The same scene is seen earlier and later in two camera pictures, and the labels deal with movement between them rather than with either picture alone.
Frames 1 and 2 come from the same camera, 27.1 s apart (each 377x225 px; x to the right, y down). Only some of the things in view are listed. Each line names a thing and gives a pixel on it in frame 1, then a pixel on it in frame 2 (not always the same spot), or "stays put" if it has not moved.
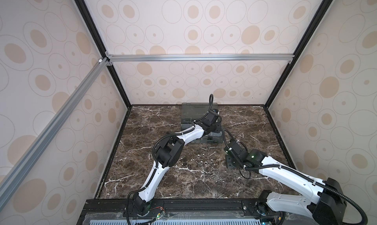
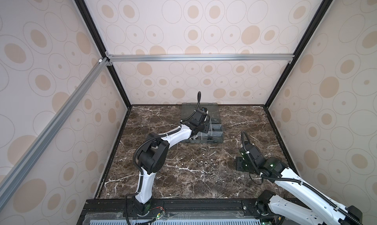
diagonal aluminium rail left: x=95 y=71 stays put
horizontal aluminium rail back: x=278 y=57 stays put
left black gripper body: x=215 y=127 → x=203 y=127
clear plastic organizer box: x=192 y=112 stays put
